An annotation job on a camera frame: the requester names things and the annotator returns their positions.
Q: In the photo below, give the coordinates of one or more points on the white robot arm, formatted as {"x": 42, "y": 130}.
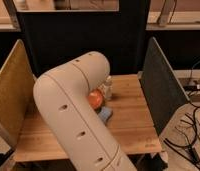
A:
{"x": 60, "y": 95}

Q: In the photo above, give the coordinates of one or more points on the small white bottle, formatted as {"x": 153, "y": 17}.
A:
{"x": 108, "y": 88}

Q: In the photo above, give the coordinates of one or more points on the orange bowl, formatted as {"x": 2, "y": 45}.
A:
{"x": 95, "y": 99}

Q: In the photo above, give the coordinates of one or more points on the right dark board panel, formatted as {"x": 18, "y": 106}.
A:
{"x": 163, "y": 92}

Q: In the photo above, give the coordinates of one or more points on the left cork board panel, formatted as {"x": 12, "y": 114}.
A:
{"x": 16, "y": 93}

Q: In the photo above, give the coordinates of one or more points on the black cabinet frame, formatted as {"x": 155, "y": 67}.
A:
{"x": 54, "y": 38}

